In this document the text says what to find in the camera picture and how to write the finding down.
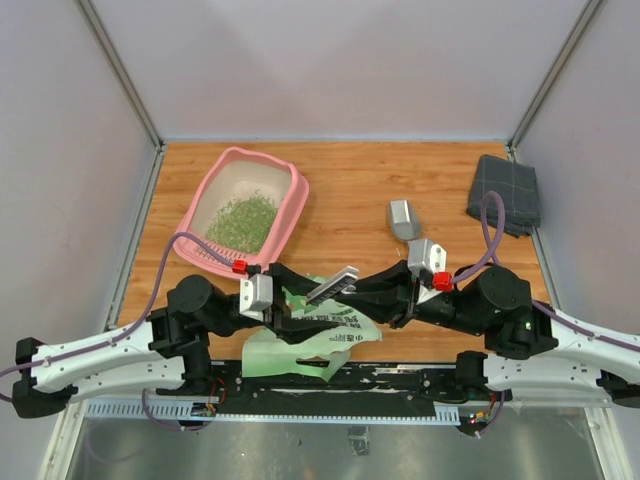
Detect grey metal scoop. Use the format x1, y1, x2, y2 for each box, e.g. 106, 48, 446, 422
388, 199, 422, 242

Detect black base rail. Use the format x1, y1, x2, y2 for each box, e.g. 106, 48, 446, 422
156, 358, 501, 415

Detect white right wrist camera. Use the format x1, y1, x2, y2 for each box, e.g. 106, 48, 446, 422
407, 238, 453, 304

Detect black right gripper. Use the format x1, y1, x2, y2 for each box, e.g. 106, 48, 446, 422
336, 258, 489, 336

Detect white plastic bag clip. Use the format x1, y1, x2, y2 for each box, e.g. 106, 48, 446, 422
306, 266, 359, 305

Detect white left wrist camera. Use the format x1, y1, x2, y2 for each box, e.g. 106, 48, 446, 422
232, 260, 274, 322

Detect grey slotted cable duct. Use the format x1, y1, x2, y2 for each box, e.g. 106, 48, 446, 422
85, 398, 461, 426

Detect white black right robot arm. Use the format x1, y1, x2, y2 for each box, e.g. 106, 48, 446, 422
336, 261, 639, 408

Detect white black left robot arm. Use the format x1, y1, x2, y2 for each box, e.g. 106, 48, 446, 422
6, 275, 337, 419

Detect green cat litter bag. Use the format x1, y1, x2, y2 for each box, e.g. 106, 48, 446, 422
241, 290, 382, 381

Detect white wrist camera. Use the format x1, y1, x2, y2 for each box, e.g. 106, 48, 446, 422
232, 260, 274, 322
407, 238, 453, 304

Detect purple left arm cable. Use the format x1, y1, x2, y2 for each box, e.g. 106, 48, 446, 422
0, 232, 241, 432

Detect pink litter box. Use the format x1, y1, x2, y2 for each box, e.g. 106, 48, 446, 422
173, 147, 310, 278

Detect green cat litter pellets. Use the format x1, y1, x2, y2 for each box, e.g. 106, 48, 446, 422
205, 190, 278, 255

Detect folded dark grey cloth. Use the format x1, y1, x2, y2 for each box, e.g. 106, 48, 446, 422
466, 155, 541, 237

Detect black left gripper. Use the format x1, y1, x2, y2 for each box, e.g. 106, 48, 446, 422
205, 264, 341, 344

